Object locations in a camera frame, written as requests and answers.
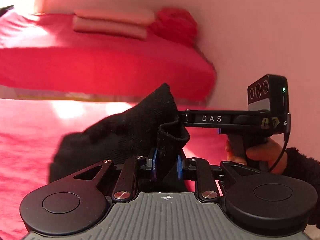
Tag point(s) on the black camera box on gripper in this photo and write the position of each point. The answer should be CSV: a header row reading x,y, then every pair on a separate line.
x,y
271,94

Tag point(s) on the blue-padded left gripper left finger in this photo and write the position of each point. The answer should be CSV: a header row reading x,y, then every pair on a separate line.
x,y
137,174

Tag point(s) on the pink terry bed blanket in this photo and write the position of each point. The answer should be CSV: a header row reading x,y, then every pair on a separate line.
x,y
30,134

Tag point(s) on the person's right hand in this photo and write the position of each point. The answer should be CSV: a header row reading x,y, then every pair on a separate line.
x,y
268,152

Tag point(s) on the red mattress sheet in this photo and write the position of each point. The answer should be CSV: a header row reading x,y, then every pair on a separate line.
x,y
44,53

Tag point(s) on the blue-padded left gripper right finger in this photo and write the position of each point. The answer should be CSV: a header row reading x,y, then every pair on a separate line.
x,y
199,171

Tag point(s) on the red crumpled cloth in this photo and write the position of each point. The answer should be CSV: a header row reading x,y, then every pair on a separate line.
x,y
176,25

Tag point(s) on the black knit pants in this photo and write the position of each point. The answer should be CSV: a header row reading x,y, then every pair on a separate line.
x,y
152,126

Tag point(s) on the black fuzzy sleeve forearm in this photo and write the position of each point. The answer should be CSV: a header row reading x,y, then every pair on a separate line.
x,y
307,169

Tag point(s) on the pink folded cloth stack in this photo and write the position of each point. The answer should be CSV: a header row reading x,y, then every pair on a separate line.
x,y
120,21

